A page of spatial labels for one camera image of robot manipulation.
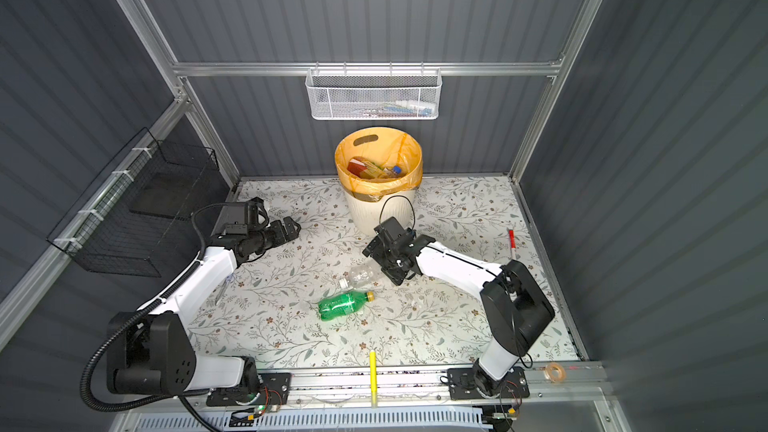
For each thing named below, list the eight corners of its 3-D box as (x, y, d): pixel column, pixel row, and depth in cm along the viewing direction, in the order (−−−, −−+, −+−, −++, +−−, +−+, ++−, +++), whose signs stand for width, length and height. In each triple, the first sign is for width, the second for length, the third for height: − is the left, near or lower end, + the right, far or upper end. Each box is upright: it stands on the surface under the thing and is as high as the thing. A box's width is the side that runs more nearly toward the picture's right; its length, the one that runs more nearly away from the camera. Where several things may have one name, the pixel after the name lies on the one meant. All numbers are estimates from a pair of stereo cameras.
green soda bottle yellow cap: (322, 322, 86) (318, 315, 82) (321, 305, 89) (317, 297, 85) (376, 311, 88) (375, 303, 84) (373, 295, 92) (372, 286, 87)
